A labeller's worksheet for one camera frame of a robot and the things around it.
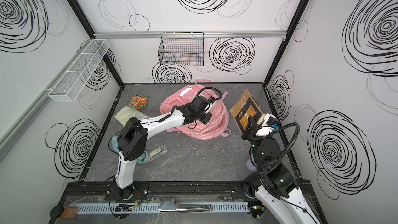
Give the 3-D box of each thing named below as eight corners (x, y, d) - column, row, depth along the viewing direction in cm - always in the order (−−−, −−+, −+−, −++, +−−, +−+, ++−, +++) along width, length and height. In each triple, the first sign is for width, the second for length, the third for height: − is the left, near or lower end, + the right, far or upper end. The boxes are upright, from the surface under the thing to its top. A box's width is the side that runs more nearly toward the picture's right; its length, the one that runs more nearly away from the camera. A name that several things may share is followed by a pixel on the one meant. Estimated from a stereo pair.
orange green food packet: (128, 109, 108) (126, 107, 106) (132, 96, 115) (131, 94, 113) (145, 109, 108) (144, 107, 106) (149, 96, 115) (148, 94, 113)
